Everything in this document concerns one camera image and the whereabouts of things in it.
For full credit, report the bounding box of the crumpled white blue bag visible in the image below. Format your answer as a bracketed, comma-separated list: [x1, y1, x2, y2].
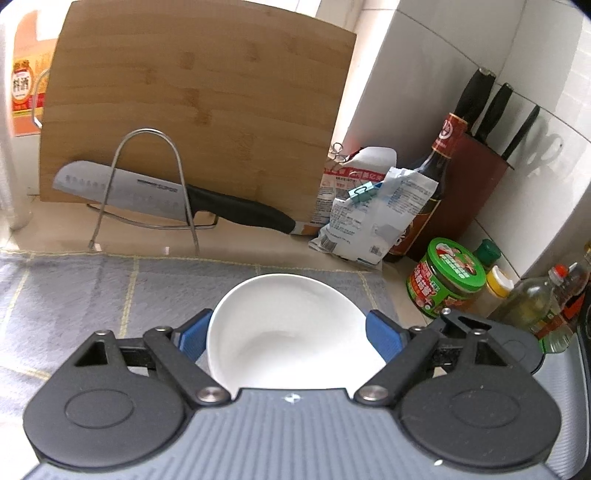
[308, 166, 439, 269]

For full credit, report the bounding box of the yellow capped spice bottle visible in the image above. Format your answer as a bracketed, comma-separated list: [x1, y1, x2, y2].
[471, 265, 514, 320]

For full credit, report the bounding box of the orange cooking wine bottle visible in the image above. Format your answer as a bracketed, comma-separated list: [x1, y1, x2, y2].
[10, 9, 63, 137]

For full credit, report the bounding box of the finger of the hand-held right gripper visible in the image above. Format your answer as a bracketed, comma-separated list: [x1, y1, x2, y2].
[438, 308, 506, 340]

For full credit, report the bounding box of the white bag with red label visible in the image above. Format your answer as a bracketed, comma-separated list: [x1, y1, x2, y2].
[314, 147, 399, 236]

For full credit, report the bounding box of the green capped spice bottle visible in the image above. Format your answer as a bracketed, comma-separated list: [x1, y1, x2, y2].
[475, 239, 502, 271]

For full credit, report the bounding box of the dark soy sauce bottle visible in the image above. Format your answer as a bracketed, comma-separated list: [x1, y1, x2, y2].
[383, 112, 468, 264]

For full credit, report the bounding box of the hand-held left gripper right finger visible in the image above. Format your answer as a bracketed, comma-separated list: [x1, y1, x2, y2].
[355, 310, 511, 410]

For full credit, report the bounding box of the clear oil bottle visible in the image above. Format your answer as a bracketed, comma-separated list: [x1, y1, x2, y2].
[490, 264, 578, 354]

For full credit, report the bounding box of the bamboo cutting board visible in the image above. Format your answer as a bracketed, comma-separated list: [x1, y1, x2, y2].
[39, 0, 358, 227]

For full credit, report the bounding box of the teal binder clip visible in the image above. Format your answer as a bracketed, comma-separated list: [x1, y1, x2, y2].
[347, 182, 386, 203]

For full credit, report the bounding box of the grey blue checked mat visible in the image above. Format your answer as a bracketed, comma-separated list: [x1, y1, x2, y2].
[0, 249, 402, 480]

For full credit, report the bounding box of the green lidded sauce jar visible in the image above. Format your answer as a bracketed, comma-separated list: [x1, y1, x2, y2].
[406, 237, 485, 319]

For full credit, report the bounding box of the red label bottle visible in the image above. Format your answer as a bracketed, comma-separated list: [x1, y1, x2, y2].
[561, 244, 591, 334]

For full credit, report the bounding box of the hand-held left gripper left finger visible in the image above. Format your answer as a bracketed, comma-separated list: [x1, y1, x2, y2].
[69, 308, 232, 410]

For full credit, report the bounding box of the steel wire rack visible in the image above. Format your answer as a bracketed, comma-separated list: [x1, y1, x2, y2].
[87, 130, 219, 257]

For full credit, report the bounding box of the black handled block knife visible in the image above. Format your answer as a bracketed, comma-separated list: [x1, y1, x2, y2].
[475, 83, 515, 141]
[455, 68, 496, 133]
[502, 105, 541, 161]

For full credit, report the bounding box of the white roll at right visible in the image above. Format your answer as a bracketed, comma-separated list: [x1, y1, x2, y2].
[0, 28, 33, 230]

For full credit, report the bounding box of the white floral bowl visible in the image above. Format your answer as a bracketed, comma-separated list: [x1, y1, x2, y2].
[206, 273, 387, 391]

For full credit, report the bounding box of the dark red knife block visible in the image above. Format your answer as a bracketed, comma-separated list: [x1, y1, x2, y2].
[406, 131, 515, 264]

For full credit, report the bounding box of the black handled kitchen knife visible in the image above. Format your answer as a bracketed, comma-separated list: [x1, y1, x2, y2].
[52, 160, 319, 236]

